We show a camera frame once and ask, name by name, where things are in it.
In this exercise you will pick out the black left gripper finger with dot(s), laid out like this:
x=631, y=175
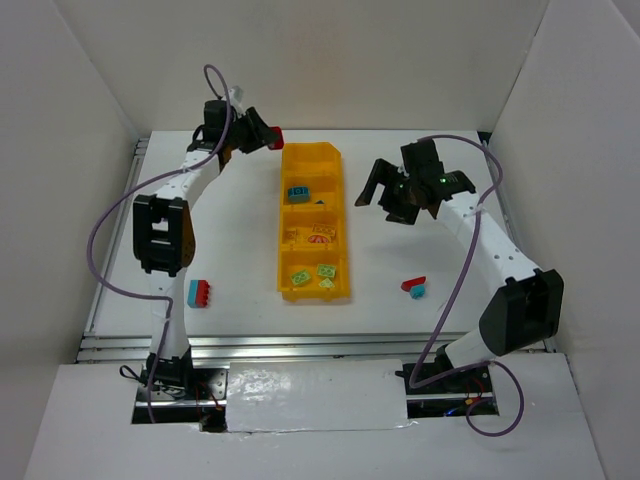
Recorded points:
x=250, y=144
x=258, y=127

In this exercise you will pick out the lime green lego in bin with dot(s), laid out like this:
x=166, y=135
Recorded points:
x=300, y=277

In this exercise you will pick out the white foil covered panel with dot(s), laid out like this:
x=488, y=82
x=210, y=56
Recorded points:
x=315, y=396

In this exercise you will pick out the red studded lego brick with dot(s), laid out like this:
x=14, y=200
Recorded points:
x=202, y=294

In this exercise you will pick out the red flower lego brick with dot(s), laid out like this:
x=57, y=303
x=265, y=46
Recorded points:
x=277, y=139

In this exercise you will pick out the yellow round orange-print lego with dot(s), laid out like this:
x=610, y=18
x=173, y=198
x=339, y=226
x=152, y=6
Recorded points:
x=319, y=239

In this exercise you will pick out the red curved lego brick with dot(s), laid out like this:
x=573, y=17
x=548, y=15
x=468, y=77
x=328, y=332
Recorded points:
x=407, y=285

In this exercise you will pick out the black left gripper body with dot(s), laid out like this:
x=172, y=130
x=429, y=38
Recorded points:
x=252, y=130

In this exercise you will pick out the teal rounded lego brick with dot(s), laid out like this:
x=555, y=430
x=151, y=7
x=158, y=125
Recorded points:
x=298, y=195

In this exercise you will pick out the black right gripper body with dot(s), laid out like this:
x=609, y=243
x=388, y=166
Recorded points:
x=398, y=195

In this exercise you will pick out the lime green lego brick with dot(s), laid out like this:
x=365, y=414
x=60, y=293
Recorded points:
x=326, y=270

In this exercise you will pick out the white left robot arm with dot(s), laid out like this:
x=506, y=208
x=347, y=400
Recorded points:
x=163, y=234

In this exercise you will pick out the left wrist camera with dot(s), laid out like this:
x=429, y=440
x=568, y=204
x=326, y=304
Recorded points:
x=235, y=97

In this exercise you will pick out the teal small lego brick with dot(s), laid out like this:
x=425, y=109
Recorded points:
x=417, y=291

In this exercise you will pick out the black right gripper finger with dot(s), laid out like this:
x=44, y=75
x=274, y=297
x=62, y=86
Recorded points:
x=381, y=173
x=402, y=214

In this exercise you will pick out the yellow divided plastic bin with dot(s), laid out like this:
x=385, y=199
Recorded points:
x=319, y=167

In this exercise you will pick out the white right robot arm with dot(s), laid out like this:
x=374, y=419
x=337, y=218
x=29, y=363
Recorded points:
x=526, y=301

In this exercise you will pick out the teal rectangular lego brick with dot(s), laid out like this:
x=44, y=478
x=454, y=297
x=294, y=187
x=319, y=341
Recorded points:
x=192, y=294

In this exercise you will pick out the pale green lego brick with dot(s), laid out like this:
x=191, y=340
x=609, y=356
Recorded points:
x=327, y=283

